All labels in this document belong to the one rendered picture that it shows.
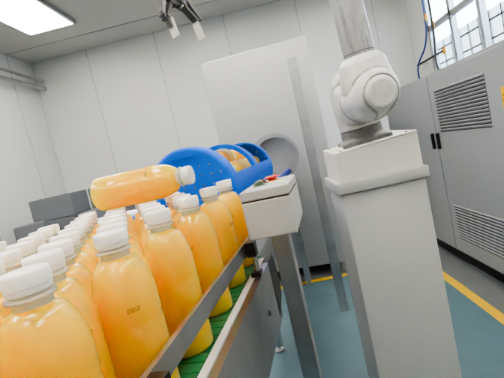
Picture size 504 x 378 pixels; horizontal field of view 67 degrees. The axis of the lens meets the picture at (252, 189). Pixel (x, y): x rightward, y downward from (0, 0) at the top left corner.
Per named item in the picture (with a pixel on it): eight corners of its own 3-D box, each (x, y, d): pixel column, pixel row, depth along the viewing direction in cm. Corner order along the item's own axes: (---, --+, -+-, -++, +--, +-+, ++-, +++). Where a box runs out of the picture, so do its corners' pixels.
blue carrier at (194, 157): (278, 190, 201) (266, 136, 199) (245, 229, 116) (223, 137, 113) (227, 200, 207) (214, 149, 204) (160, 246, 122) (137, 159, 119)
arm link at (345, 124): (373, 121, 153) (359, 67, 151) (390, 119, 135) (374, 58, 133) (334, 133, 154) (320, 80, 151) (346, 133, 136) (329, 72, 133)
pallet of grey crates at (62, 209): (151, 263, 523) (129, 179, 512) (129, 284, 444) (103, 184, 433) (68, 280, 532) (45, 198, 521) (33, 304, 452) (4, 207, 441)
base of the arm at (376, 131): (379, 133, 158) (376, 120, 157) (394, 134, 136) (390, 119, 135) (337, 146, 161) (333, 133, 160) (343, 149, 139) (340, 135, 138)
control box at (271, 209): (303, 213, 95) (294, 172, 94) (298, 232, 76) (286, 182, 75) (264, 220, 97) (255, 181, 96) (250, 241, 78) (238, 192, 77)
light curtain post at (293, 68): (348, 306, 262) (296, 58, 247) (349, 310, 257) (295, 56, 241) (339, 307, 264) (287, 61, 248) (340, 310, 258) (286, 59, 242)
